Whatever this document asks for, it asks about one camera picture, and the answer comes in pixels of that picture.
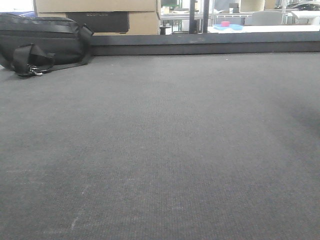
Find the shallow blue tray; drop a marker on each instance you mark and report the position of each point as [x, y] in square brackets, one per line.
[234, 27]

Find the black raised platform edge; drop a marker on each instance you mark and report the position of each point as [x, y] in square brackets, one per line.
[205, 44]

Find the upper cardboard box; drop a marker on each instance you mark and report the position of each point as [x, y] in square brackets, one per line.
[59, 6]

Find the pink block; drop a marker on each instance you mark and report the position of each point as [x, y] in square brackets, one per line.
[225, 24]

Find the black fabric bag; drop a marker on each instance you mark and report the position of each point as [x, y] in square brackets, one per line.
[32, 46]

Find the black vertical post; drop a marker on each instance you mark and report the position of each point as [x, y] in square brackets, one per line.
[193, 22]

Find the lower cardboard box black print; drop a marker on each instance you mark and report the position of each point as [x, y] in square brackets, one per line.
[114, 22]

